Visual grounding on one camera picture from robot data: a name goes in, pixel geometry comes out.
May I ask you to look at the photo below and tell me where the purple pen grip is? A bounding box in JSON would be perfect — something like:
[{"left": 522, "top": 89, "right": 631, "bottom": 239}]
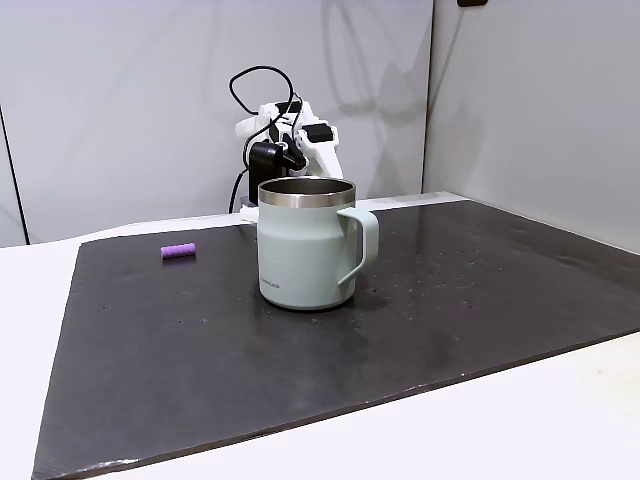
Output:
[{"left": 160, "top": 241, "right": 198, "bottom": 261}]

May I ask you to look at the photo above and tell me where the pale green steel mug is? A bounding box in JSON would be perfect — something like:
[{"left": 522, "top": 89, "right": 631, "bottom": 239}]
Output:
[{"left": 256, "top": 176, "right": 381, "bottom": 312}]

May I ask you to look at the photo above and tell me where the black table mat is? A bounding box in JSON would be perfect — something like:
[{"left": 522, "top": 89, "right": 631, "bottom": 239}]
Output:
[{"left": 30, "top": 192, "right": 640, "bottom": 480}]

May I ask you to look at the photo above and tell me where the black camera box with mount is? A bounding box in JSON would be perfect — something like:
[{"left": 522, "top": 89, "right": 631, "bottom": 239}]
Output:
[{"left": 248, "top": 139, "right": 307, "bottom": 199}]

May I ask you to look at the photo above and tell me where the black base cable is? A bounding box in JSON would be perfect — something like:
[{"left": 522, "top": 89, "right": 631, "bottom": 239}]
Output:
[{"left": 228, "top": 168, "right": 249, "bottom": 214}]

